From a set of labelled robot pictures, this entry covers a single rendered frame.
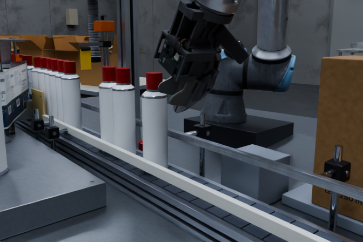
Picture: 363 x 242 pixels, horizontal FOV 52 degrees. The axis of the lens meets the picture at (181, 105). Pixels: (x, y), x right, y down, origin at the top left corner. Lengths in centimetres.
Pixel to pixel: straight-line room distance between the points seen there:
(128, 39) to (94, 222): 55
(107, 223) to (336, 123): 43
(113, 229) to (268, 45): 68
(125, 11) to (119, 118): 35
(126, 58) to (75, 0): 1043
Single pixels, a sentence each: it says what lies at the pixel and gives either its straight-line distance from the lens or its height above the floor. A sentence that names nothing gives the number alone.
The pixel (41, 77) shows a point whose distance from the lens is 127.
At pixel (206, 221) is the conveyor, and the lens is 61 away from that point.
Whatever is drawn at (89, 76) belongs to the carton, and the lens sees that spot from 287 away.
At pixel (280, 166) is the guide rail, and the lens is 60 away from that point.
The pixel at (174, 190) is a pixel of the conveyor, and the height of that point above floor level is 88.
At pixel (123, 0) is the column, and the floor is 125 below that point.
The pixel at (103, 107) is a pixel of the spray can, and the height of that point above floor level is 99.
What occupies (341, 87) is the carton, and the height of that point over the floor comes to 107.
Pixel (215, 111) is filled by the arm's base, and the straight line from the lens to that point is 116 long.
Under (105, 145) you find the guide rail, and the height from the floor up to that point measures 91.
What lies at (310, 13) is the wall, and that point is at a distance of 921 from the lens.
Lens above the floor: 116
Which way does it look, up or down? 11 degrees down
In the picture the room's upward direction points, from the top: straight up
